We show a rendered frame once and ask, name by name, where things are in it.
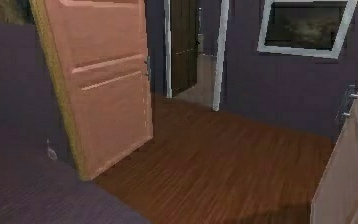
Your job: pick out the brown furry thing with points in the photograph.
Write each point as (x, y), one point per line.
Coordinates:
(8, 10)

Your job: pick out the dark brown room door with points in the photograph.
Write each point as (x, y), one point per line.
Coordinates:
(184, 46)

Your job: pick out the pale beige room door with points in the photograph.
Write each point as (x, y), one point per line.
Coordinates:
(345, 173)

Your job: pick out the salmon pink room door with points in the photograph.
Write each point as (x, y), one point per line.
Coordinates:
(103, 83)

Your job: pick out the white framed dark picture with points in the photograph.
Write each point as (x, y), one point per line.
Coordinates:
(305, 26)

